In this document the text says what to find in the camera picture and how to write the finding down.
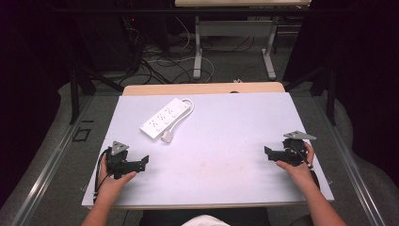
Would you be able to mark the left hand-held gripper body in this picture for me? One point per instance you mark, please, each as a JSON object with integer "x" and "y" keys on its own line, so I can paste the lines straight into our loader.
{"x": 116, "y": 158}

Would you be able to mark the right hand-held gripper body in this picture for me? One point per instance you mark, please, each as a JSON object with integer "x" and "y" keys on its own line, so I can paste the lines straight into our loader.
{"x": 295, "y": 152}

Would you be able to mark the person's right hand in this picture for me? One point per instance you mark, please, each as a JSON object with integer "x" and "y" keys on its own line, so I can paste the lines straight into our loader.
{"x": 301, "y": 175}

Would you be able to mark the person's left hand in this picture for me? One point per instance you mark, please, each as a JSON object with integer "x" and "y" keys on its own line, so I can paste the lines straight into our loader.
{"x": 113, "y": 186}

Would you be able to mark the white power strip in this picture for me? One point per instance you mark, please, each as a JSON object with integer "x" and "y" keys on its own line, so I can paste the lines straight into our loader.
{"x": 164, "y": 117}

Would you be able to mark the person's dark trousers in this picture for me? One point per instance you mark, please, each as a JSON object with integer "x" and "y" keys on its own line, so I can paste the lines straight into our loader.
{"x": 156, "y": 218}

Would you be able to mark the white table cover board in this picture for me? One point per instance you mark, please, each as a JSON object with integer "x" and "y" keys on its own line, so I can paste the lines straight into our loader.
{"x": 216, "y": 150}

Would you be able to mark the black metal stand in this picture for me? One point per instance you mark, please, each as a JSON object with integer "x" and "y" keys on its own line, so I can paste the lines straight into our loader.
{"x": 76, "y": 94}
{"x": 330, "y": 94}

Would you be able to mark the person's white shirt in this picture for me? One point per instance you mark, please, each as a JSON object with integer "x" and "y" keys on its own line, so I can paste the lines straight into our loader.
{"x": 205, "y": 221}

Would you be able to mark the wooden table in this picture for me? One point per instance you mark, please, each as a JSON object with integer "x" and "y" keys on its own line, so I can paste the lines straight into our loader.
{"x": 200, "y": 88}

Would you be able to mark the dark curtain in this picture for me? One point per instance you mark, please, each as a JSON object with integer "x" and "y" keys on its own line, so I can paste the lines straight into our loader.
{"x": 28, "y": 78}
{"x": 367, "y": 78}

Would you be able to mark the dark computer tower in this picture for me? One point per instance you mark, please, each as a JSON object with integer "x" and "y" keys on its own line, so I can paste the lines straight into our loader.
{"x": 116, "y": 40}

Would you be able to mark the white desk with grey legs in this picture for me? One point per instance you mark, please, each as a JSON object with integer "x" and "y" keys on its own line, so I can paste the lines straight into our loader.
{"x": 235, "y": 28}

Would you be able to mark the aluminium floor rail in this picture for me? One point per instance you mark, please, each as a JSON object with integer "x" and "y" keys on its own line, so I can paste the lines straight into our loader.
{"x": 351, "y": 169}
{"x": 47, "y": 169}

